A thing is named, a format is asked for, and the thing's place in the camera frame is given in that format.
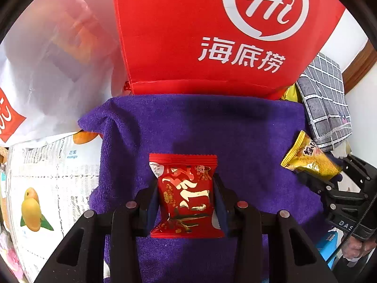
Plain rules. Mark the person's right hand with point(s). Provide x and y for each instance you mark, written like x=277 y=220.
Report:
x=356 y=249

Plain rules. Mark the pink cloth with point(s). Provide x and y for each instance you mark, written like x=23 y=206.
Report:
x=10 y=253

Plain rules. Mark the purple towel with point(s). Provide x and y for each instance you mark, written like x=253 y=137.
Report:
x=206 y=129

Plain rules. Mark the red paper bag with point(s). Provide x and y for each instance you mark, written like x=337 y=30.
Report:
x=176 y=35

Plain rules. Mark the light blue plastic pack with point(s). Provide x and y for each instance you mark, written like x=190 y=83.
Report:
x=324 y=246

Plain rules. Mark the small yellow packet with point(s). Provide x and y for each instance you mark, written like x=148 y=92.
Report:
x=290 y=94

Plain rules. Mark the red snack packet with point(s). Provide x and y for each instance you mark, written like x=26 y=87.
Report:
x=185 y=194

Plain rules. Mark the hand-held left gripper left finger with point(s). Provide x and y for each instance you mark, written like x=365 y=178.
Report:
x=153 y=212

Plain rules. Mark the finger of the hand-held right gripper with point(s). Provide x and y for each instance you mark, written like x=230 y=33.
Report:
x=319 y=187
x=353 y=169

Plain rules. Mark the grey checked cloth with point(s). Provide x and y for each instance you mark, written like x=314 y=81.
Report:
x=324 y=100

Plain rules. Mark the white plastic bag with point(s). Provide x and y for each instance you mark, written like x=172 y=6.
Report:
x=59 y=79

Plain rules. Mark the fruit print tablecloth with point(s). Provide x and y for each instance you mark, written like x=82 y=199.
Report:
x=59 y=168

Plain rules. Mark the brown wooden door frame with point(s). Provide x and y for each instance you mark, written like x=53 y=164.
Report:
x=360 y=67

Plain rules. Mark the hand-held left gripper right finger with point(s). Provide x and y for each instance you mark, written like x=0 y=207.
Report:
x=221 y=212

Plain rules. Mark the yellow snack packet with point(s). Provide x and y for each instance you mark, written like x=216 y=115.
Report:
x=312 y=159

